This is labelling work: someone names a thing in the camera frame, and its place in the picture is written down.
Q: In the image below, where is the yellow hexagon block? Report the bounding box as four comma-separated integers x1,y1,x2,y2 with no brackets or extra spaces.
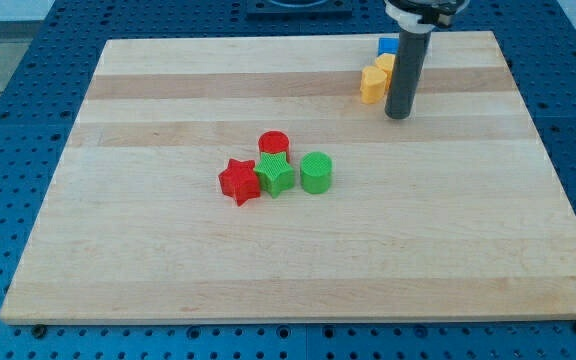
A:
374,53,396,90

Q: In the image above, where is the green star block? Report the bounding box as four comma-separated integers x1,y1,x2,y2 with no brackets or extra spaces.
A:
254,152,295,198

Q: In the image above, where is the green cylinder block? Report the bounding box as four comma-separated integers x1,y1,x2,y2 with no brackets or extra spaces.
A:
300,151,332,194

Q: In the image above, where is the red cylinder block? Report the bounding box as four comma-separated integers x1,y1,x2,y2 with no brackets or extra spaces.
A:
258,130,290,161

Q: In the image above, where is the red star block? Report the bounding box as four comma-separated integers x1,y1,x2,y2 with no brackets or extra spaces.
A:
218,158,261,206

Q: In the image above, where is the yellow heart block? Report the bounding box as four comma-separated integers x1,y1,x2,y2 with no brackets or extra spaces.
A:
360,66,387,104

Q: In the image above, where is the blue cube block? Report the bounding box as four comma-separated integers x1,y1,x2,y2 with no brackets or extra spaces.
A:
377,37,399,56

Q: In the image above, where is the wooden board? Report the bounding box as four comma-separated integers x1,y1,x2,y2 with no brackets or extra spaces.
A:
0,31,576,325

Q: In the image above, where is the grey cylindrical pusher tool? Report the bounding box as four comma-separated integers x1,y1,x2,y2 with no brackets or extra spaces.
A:
384,30,431,119

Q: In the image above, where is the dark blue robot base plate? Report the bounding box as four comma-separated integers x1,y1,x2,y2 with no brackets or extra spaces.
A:
246,0,353,19

